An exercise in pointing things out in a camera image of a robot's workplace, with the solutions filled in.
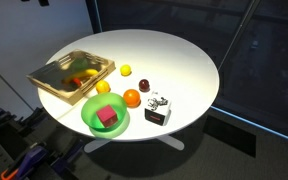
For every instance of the yellow toy lemon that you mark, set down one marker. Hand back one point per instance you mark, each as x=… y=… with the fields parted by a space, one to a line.
x=125 y=70

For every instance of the dark red toy plum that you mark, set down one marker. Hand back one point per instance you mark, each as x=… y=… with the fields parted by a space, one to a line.
x=144 y=85

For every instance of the orange toy fruit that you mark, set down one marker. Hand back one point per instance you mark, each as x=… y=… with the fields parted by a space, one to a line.
x=131 y=97

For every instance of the black white patterned soft cube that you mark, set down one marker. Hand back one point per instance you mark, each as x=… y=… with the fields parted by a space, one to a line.
x=157 y=108

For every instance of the yellow-orange round toy fruit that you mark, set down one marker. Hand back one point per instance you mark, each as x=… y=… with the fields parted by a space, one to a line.
x=102 y=86

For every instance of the pink cube block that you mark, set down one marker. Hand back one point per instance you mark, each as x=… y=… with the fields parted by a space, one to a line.
x=106 y=116

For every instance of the green translucent plastic bowl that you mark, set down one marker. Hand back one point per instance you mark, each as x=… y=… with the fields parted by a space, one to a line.
x=90 y=111

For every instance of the white table base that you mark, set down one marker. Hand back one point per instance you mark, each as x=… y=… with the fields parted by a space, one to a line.
x=174 y=142

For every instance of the yellow toy banana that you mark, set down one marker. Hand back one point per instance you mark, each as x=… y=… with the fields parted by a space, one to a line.
x=83 y=73

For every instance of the red toy strawberry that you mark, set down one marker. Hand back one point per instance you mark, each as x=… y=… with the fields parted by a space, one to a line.
x=77 y=82

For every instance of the light green cube block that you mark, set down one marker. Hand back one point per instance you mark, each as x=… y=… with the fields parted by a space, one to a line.
x=80 y=63

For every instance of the light wooden tray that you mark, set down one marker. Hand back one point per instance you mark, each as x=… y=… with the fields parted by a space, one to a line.
x=55 y=85

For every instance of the dark blue clamp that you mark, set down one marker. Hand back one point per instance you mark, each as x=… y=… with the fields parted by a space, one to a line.
x=69 y=156

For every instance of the purple clamp with orange tip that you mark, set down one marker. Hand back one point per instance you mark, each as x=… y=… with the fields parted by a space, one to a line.
x=27 y=160

